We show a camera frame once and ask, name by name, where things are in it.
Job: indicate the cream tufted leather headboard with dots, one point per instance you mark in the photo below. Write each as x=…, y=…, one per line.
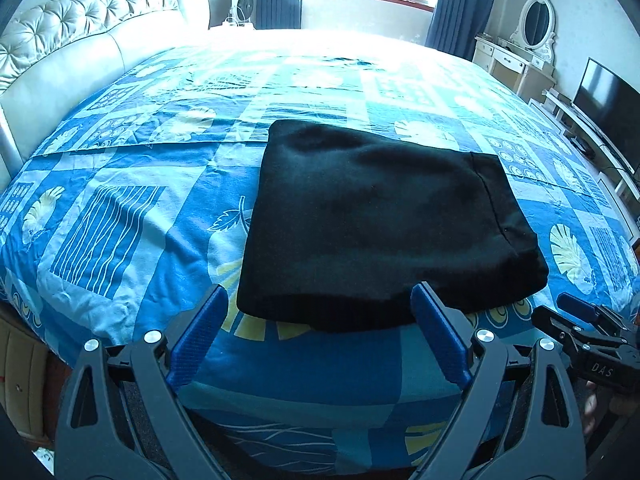
x=90, y=30

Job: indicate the white electric fan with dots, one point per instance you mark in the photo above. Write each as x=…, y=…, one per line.
x=245, y=7

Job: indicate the black flat television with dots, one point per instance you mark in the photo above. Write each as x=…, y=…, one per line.
x=607, y=105

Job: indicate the wooden bed frame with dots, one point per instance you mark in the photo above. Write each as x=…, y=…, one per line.
x=20, y=365

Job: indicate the black pants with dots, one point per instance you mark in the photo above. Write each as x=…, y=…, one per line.
x=375, y=230

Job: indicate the cream dressing table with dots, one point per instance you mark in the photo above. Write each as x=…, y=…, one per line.
x=510, y=62

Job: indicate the blue patterned bed sheet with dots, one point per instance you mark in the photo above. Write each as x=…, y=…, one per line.
x=150, y=200

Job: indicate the white oval vanity mirror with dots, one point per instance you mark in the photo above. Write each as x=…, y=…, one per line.
x=537, y=20

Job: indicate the person's right hand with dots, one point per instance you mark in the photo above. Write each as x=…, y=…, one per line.
x=595, y=405

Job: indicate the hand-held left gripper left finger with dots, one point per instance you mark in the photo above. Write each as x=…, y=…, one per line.
x=200, y=330

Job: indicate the white television stand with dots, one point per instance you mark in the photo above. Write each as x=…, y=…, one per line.
x=562, y=107

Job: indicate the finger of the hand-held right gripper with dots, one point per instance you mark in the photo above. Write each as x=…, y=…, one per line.
x=552, y=322
x=577, y=305

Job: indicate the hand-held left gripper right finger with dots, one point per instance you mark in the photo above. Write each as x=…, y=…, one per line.
x=440, y=335

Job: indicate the silver headboard rail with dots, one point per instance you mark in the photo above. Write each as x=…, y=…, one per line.
x=7, y=145

